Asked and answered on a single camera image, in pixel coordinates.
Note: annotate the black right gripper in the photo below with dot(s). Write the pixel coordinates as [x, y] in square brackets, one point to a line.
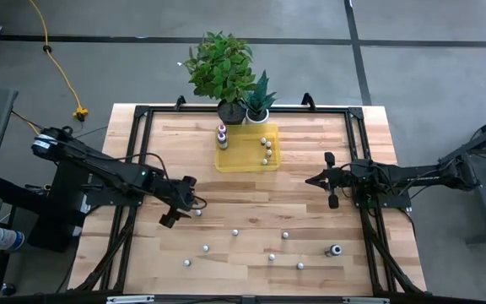
[342, 180]

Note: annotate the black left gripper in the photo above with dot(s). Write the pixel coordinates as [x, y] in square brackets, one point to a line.
[179, 198]

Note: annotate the large red food coloring bottle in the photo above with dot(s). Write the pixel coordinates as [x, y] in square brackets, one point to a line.
[222, 128]

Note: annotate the small green food coloring bottle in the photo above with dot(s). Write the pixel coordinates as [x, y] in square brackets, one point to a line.
[271, 256]

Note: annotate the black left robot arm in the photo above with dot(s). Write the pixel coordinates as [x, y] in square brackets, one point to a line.
[112, 171]

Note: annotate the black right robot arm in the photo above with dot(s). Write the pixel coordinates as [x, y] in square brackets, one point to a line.
[420, 177]

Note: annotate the yellow translucent plastic bin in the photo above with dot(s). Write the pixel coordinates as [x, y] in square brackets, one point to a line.
[243, 156]

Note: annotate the black overhead crossbar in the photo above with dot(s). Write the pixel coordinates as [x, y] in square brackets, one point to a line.
[209, 301]

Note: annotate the spiky plant in white pot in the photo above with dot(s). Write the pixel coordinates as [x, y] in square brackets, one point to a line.
[262, 95]

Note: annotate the black equipment stand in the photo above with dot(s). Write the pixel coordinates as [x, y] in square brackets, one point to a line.
[57, 236]

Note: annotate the leafy plant in black pot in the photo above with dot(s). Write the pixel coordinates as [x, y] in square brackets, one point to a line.
[222, 67]

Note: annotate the white cylinder with blue end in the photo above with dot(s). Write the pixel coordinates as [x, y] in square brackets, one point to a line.
[4, 238]

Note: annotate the black caster wheel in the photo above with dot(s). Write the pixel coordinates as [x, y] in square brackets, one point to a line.
[8, 289]

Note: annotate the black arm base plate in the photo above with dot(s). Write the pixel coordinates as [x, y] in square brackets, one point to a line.
[116, 200]
[395, 204]

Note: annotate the silver aluminium extrusion post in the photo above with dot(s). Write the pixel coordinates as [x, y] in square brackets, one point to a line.
[366, 300]
[130, 299]

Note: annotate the black metal cart frame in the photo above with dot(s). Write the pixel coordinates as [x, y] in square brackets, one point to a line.
[485, 202]

